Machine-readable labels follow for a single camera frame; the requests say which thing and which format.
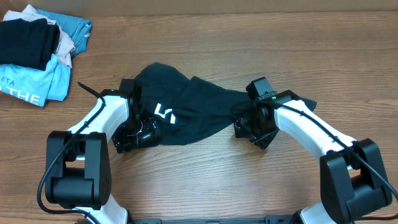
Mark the dark teal t-shirt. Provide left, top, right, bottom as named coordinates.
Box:
left=133, top=62, right=318, bottom=146

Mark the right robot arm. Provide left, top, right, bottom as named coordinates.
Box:
left=231, top=77, right=397, bottom=224

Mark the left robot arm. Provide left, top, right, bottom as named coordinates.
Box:
left=37, top=80, right=162, bottom=223

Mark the light blue printed t-shirt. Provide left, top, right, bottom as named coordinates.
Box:
left=1, top=54, right=71, bottom=107

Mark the folded black garment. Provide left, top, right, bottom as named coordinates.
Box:
left=1, top=19, right=60, bottom=70

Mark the folded beige garment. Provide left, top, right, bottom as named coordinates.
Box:
left=3, top=4, right=75, bottom=68

